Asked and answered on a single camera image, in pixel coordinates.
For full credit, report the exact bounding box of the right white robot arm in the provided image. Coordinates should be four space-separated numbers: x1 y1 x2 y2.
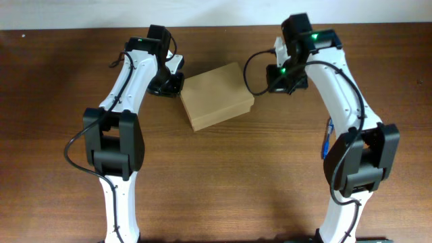
267 13 400 242

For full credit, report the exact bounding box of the blue pen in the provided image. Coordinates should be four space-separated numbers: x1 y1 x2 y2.
321 118 334 160

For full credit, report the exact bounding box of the left black cable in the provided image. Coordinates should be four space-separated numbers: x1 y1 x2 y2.
63 35 179 243

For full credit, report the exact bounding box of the right black cable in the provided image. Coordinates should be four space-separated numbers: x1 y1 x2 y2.
242 49 367 243

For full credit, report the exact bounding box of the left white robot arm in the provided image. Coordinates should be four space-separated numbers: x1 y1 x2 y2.
83 25 184 242

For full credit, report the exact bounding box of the black cable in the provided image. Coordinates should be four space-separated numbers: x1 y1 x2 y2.
63 35 179 243
242 49 367 243

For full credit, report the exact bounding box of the brown cardboard box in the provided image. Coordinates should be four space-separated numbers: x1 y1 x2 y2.
180 62 254 132

